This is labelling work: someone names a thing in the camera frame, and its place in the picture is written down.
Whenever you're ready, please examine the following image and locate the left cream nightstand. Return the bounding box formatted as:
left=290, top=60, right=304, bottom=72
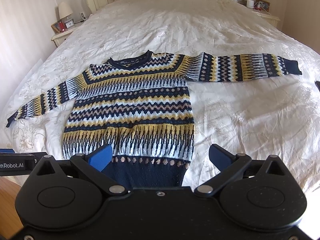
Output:
left=51, top=22, right=84, bottom=47

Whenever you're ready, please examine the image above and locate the cream floral bedspread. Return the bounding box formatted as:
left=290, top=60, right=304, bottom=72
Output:
left=1, top=0, right=319, bottom=191

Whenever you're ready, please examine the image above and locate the small white alarm clock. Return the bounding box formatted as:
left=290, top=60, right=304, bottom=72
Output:
left=65, top=19, right=74, bottom=29

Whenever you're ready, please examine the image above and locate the white wall socket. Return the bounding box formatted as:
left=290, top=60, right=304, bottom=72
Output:
left=80, top=12, right=87, bottom=21

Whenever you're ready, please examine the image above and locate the right framed photo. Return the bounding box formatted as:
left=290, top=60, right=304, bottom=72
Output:
left=254, top=0, right=270, bottom=12

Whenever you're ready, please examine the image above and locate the left cream table lamp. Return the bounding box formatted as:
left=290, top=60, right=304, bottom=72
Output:
left=58, top=2, right=73, bottom=23

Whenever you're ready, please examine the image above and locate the navy yellow patterned knit sweater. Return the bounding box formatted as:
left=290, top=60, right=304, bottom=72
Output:
left=8, top=51, right=300, bottom=188

